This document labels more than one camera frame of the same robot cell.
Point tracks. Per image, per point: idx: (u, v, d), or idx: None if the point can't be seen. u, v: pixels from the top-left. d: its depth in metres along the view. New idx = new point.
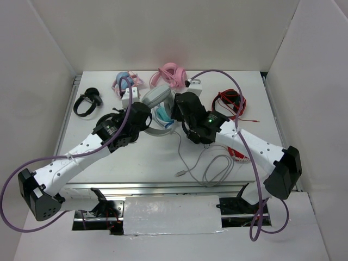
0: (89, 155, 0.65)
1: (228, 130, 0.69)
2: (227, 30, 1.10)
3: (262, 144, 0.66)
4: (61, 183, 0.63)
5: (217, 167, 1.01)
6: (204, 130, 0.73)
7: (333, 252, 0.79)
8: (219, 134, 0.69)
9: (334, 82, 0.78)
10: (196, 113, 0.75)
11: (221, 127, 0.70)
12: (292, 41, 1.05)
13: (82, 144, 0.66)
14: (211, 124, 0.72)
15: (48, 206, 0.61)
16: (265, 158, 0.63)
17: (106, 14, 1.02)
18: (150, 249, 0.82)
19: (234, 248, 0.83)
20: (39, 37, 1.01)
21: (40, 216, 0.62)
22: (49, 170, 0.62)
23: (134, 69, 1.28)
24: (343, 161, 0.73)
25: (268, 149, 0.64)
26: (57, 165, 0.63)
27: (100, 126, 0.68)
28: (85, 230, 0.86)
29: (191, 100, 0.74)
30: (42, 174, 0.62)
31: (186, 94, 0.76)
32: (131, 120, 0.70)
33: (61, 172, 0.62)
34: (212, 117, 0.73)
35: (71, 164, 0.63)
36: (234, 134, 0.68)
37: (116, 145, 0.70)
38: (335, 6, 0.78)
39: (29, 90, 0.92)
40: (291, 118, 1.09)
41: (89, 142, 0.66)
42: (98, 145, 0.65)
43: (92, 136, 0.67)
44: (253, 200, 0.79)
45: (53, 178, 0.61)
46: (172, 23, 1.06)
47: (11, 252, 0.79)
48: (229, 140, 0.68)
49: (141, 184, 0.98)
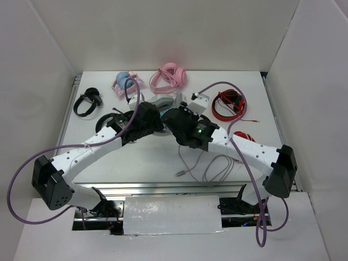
0: (105, 146, 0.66)
1: (219, 138, 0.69)
2: (227, 30, 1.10)
3: (256, 148, 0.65)
4: (75, 172, 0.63)
5: (217, 168, 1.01)
6: (195, 142, 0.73)
7: (333, 253, 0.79)
8: (212, 143, 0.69)
9: (334, 82, 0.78)
10: (182, 128, 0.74)
11: (212, 136, 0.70)
12: (292, 42, 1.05)
13: (97, 135, 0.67)
14: (202, 135, 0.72)
15: (62, 194, 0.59)
16: (261, 161, 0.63)
17: (106, 14, 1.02)
18: (150, 249, 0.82)
19: (235, 248, 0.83)
20: (39, 37, 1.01)
21: (52, 205, 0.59)
22: (66, 156, 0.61)
23: (134, 69, 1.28)
24: (343, 161, 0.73)
25: (263, 152, 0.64)
26: (74, 153, 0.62)
27: (112, 120, 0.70)
28: (86, 230, 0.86)
29: (173, 116, 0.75)
30: (58, 161, 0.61)
31: (169, 111, 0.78)
32: (142, 116, 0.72)
33: (78, 159, 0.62)
34: (201, 127, 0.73)
35: (88, 153, 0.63)
36: (226, 141, 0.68)
37: (125, 140, 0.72)
38: (335, 7, 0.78)
39: (29, 90, 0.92)
40: (291, 118, 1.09)
41: (104, 133, 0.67)
42: (112, 137, 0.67)
43: (106, 128, 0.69)
44: (250, 199, 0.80)
45: (70, 165, 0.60)
46: (172, 23, 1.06)
47: (11, 252, 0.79)
48: (223, 147, 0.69)
49: (140, 184, 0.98)
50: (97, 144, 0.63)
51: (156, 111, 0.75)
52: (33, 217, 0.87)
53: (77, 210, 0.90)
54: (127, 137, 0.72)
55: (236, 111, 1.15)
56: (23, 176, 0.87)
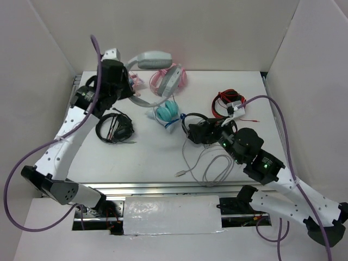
0: (79, 131, 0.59)
1: (285, 180, 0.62)
2: (227, 30, 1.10)
3: (318, 199, 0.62)
4: (64, 167, 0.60)
5: (217, 168, 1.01)
6: (254, 175, 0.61)
7: (333, 253, 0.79)
8: (277, 183, 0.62)
9: (334, 82, 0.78)
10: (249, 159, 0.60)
11: (278, 176, 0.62)
12: (292, 42, 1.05)
13: (66, 121, 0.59)
14: (267, 172, 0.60)
15: (66, 189, 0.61)
16: (322, 215, 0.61)
17: (106, 14, 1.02)
18: (150, 249, 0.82)
19: (235, 248, 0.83)
20: (40, 37, 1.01)
21: (63, 200, 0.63)
22: (47, 158, 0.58)
23: (134, 69, 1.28)
24: (343, 161, 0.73)
25: (325, 206, 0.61)
26: (53, 150, 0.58)
27: (75, 96, 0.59)
28: (85, 230, 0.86)
29: (256, 143, 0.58)
30: (42, 165, 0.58)
31: (244, 132, 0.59)
32: (107, 78, 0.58)
33: (59, 155, 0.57)
34: (267, 161, 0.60)
35: (65, 145, 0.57)
36: (292, 185, 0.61)
37: (99, 113, 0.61)
38: (335, 7, 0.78)
39: (29, 90, 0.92)
40: (291, 118, 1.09)
41: (73, 116, 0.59)
42: (82, 117, 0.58)
43: (72, 110, 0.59)
44: (259, 208, 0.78)
45: (55, 165, 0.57)
46: (172, 23, 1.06)
47: (11, 252, 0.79)
48: (286, 190, 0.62)
49: (136, 184, 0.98)
50: (69, 134, 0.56)
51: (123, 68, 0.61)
52: (34, 217, 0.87)
53: (78, 210, 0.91)
54: (100, 110, 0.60)
55: None
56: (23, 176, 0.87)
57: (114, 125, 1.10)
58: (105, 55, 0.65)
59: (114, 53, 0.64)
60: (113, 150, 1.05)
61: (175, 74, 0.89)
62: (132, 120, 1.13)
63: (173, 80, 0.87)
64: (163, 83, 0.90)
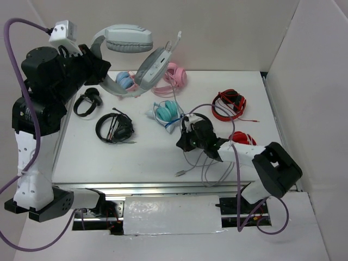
0: (39, 156, 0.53)
1: (225, 146, 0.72)
2: (227, 30, 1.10)
3: (247, 147, 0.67)
4: (45, 192, 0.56)
5: (217, 168, 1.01)
6: (211, 153, 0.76)
7: (333, 253, 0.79)
8: (219, 150, 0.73)
9: (334, 82, 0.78)
10: (205, 138, 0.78)
11: (220, 146, 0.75)
12: (292, 41, 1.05)
13: (20, 150, 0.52)
14: (216, 146, 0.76)
15: (59, 204, 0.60)
16: (250, 157, 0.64)
17: (105, 14, 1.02)
18: (150, 249, 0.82)
19: (234, 248, 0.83)
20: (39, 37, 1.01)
21: (60, 211, 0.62)
22: (22, 193, 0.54)
23: (134, 69, 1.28)
24: (343, 161, 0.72)
25: (252, 149, 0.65)
26: (24, 184, 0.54)
27: (15, 118, 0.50)
28: (85, 230, 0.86)
29: (204, 126, 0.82)
30: (20, 199, 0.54)
31: (200, 123, 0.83)
32: (41, 81, 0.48)
33: (31, 188, 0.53)
34: (217, 141, 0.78)
35: (33, 178, 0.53)
36: (228, 146, 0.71)
37: (51, 128, 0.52)
38: (335, 7, 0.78)
39: None
40: (291, 118, 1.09)
41: (24, 144, 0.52)
42: (33, 143, 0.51)
43: (20, 136, 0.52)
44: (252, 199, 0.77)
45: (32, 198, 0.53)
46: (172, 23, 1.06)
47: (11, 252, 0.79)
48: (226, 152, 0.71)
49: (135, 185, 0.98)
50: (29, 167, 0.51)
51: (58, 58, 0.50)
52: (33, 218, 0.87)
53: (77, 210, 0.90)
54: (50, 123, 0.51)
55: (236, 111, 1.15)
56: None
57: (114, 125, 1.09)
58: (54, 32, 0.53)
59: (64, 30, 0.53)
60: (113, 149, 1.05)
61: (156, 63, 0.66)
62: (132, 120, 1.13)
63: (152, 72, 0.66)
64: (138, 74, 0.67)
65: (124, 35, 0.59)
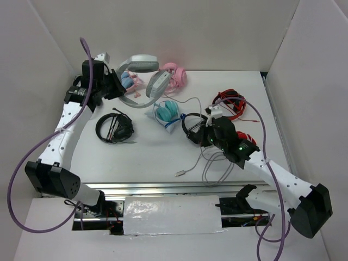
0: (78, 120, 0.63)
1: (258, 160, 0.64)
2: (227, 30, 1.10)
3: (290, 178, 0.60)
4: (68, 157, 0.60)
5: (217, 169, 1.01)
6: (231, 157, 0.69)
7: (333, 253, 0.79)
8: (248, 162, 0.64)
9: (333, 83, 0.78)
10: (229, 139, 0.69)
11: (249, 155, 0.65)
12: (292, 41, 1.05)
13: (64, 115, 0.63)
14: (241, 151, 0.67)
15: (72, 180, 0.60)
16: (291, 193, 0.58)
17: (105, 14, 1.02)
18: (150, 249, 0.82)
19: (235, 248, 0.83)
20: (39, 37, 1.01)
21: (68, 195, 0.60)
22: (51, 150, 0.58)
23: None
24: (343, 162, 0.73)
25: (295, 184, 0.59)
26: (55, 142, 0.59)
27: (68, 94, 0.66)
28: (85, 230, 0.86)
29: (227, 124, 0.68)
30: (46, 157, 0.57)
31: (221, 119, 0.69)
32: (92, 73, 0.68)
33: (63, 144, 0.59)
34: (242, 145, 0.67)
35: (68, 134, 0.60)
36: (262, 163, 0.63)
37: (92, 106, 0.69)
38: (335, 7, 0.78)
39: (29, 91, 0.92)
40: (291, 118, 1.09)
41: (69, 110, 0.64)
42: (79, 109, 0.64)
43: (67, 105, 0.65)
44: (255, 205, 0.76)
45: (60, 154, 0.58)
46: (172, 23, 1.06)
47: (11, 252, 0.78)
48: (257, 169, 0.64)
49: (136, 185, 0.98)
50: (71, 121, 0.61)
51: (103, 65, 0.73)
52: (34, 217, 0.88)
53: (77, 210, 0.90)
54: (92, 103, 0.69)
55: (236, 111, 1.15)
56: (23, 176, 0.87)
57: (114, 125, 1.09)
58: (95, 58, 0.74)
59: (103, 56, 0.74)
60: (113, 149, 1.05)
61: (162, 77, 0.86)
62: (132, 120, 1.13)
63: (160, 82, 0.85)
64: (150, 84, 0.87)
65: (143, 57, 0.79)
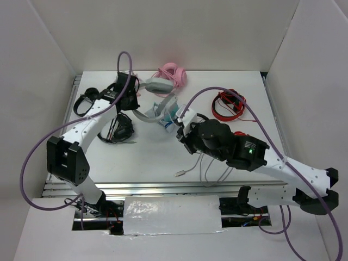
0: (105, 115, 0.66)
1: (275, 161, 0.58)
2: (227, 30, 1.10)
3: (308, 171, 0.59)
4: (86, 143, 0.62)
5: (217, 169, 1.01)
6: (241, 165, 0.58)
7: (333, 253, 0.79)
8: (266, 167, 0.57)
9: (333, 82, 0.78)
10: (229, 142, 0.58)
11: (265, 159, 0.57)
12: (292, 41, 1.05)
13: (93, 107, 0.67)
14: (252, 155, 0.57)
15: (83, 166, 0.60)
16: (317, 188, 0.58)
17: (105, 14, 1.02)
18: (150, 249, 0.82)
19: (235, 248, 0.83)
20: (39, 37, 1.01)
21: (76, 181, 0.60)
22: (74, 131, 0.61)
23: (134, 69, 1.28)
24: (344, 162, 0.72)
25: (316, 176, 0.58)
26: (80, 126, 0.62)
27: (100, 94, 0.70)
28: (85, 230, 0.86)
29: (220, 130, 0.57)
30: (68, 136, 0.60)
31: (210, 124, 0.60)
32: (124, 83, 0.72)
33: (86, 129, 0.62)
34: (250, 145, 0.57)
35: (93, 123, 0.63)
36: (281, 164, 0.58)
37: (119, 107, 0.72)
38: (335, 7, 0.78)
39: (28, 91, 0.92)
40: (291, 117, 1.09)
41: (99, 104, 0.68)
42: (107, 106, 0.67)
43: (98, 100, 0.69)
44: (259, 204, 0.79)
45: (82, 136, 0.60)
46: (172, 23, 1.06)
47: (11, 252, 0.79)
48: (276, 171, 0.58)
49: (136, 185, 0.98)
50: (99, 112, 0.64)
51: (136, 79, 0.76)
52: (34, 217, 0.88)
53: (78, 210, 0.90)
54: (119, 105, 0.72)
55: (236, 111, 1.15)
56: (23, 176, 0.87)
57: (114, 125, 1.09)
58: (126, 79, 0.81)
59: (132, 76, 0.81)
60: (113, 149, 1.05)
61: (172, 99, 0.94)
62: (132, 120, 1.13)
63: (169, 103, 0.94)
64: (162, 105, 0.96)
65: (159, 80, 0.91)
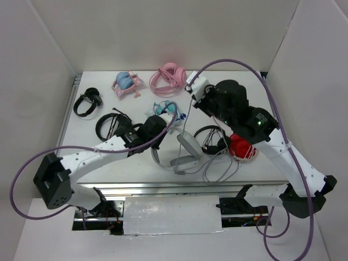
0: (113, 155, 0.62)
1: (278, 143, 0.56)
2: (227, 30, 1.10)
3: (306, 167, 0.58)
4: (79, 173, 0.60)
5: (218, 169, 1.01)
6: (243, 131, 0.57)
7: (333, 253, 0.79)
8: (267, 144, 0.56)
9: (333, 82, 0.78)
10: (240, 106, 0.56)
11: (269, 136, 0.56)
12: (292, 41, 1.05)
13: (106, 141, 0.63)
14: (260, 128, 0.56)
15: (63, 194, 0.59)
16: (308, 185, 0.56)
17: (105, 14, 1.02)
18: (150, 249, 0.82)
19: (235, 248, 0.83)
20: (39, 37, 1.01)
21: (50, 205, 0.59)
22: (75, 157, 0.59)
23: (134, 69, 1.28)
24: (343, 162, 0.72)
25: (312, 176, 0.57)
26: (83, 154, 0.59)
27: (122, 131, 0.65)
28: (85, 230, 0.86)
29: (235, 89, 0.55)
30: (67, 160, 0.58)
31: (228, 82, 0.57)
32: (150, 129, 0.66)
33: (86, 161, 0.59)
34: (261, 119, 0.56)
35: (98, 157, 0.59)
36: (283, 148, 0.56)
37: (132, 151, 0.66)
38: (335, 7, 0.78)
39: (28, 91, 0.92)
40: (291, 118, 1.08)
41: (113, 141, 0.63)
42: (121, 148, 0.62)
43: (116, 137, 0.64)
44: (255, 203, 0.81)
45: (78, 167, 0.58)
46: (172, 23, 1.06)
47: (11, 252, 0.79)
48: (275, 153, 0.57)
49: (135, 185, 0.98)
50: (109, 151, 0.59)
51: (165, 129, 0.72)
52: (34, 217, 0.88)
53: (78, 209, 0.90)
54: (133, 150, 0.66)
55: None
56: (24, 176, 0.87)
57: (115, 125, 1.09)
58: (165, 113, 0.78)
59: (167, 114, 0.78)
60: None
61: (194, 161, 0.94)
62: (132, 120, 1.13)
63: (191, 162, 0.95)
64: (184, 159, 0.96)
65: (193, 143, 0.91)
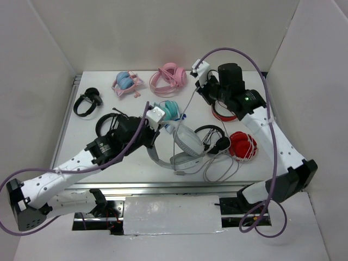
0: (79, 174, 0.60)
1: (260, 117, 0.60)
2: (227, 30, 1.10)
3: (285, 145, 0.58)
4: (47, 196, 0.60)
5: (218, 169, 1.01)
6: (232, 105, 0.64)
7: (333, 253, 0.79)
8: (249, 116, 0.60)
9: (333, 83, 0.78)
10: (234, 85, 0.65)
11: (254, 110, 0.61)
12: (292, 41, 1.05)
13: (73, 159, 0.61)
14: (246, 101, 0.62)
15: (33, 217, 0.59)
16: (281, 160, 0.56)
17: (105, 14, 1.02)
18: (150, 249, 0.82)
19: (234, 248, 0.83)
20: (39, 38, 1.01)
21: (23, 228, 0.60)
22: (37, 182, 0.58)
23: (134, 69, 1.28)
24: (343, 162, 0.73)
25: (289, 154, 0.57)
26: (44, 179, 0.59)
27: (93, 142, 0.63)
28: (85, 231, 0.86)
29: (232, 69, 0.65)
30: (29, 185, 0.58)
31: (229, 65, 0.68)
32: (122, 137, 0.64)
33: (48, 186, 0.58)
34: (250, 96, 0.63)
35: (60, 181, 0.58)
36: (263, 122, 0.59)
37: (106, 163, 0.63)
38: (336, 7, 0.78)
39: (28, 91, 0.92)
40: (291, 117, 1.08)
41: (80, 158, 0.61)
42: (88, 165, 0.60)
43: (84, 151, 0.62)
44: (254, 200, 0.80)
45: (39, 192, 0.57)
46: (172, 23, 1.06)
47: (11, 253, 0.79)
48: (256, 126, 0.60)
49: (135, 184, 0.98)
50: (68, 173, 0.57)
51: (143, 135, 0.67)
52: None
53: None
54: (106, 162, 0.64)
55: None
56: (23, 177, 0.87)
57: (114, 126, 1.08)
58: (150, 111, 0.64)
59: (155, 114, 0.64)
60: None
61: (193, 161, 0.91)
62: None
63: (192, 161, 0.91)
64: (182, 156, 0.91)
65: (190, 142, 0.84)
